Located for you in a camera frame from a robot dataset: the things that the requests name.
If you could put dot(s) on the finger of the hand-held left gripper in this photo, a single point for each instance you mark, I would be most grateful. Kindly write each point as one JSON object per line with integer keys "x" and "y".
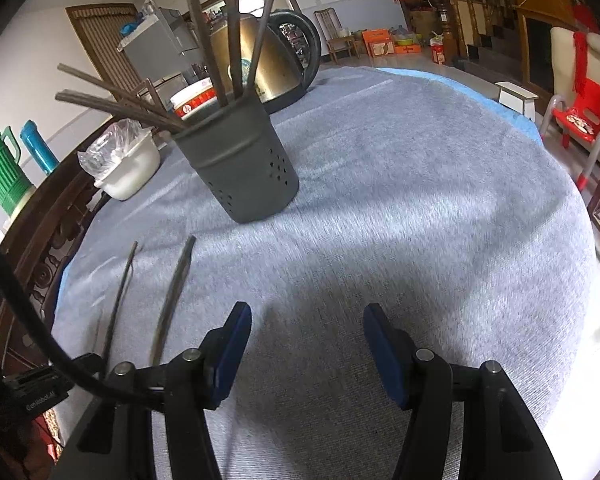
{"x": 37, "y": 395}

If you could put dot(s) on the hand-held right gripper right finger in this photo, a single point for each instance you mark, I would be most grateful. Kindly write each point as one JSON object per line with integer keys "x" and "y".
{"x": 385, "y": 360}

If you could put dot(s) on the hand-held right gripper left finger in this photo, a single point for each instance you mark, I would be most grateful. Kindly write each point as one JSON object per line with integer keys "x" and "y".
{"x": 232, "y": 355}

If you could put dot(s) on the dark grey utensil holder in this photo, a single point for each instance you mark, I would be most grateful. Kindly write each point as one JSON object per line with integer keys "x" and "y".
{"x": 250, "y": 170}

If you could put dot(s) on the white pot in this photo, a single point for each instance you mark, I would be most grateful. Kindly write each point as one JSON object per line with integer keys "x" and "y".
{"x": 130, "y": 176}

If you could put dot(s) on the green thermos flask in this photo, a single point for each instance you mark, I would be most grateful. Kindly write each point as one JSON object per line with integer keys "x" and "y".
{"x": 2, "y": 175}

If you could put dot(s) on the blue thermos flask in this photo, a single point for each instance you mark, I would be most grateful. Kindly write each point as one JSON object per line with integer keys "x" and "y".
{"x": 37, "y": 147}

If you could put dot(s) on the white and red bowl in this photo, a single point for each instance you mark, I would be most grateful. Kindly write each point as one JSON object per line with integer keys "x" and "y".
{"x": 192, "y": 105}

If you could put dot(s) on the blue table cover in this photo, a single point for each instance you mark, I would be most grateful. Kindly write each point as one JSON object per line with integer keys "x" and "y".
{"x": 480, "y": 91}

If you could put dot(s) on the white stool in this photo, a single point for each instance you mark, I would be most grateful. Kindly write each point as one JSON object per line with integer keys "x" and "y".
{"x": 516, "y": 97}

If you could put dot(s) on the golden electric kettle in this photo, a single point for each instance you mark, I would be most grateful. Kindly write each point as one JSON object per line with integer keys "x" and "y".
{"x": 277, "y": 65}

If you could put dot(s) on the orange cardboard box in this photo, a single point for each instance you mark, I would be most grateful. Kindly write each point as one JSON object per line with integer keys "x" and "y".
{"x": 378, "y": 44}

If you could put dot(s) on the grey refrigerator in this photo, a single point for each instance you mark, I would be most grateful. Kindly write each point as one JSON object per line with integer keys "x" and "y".
{"x": 155, "y": 47}

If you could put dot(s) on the brown wooden door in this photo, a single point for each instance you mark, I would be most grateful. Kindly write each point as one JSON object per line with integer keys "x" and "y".
{"x": 105, "y": 45}

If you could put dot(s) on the wooden staircase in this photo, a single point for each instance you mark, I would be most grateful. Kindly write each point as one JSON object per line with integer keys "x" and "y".
{"x": 485, "y": 20}

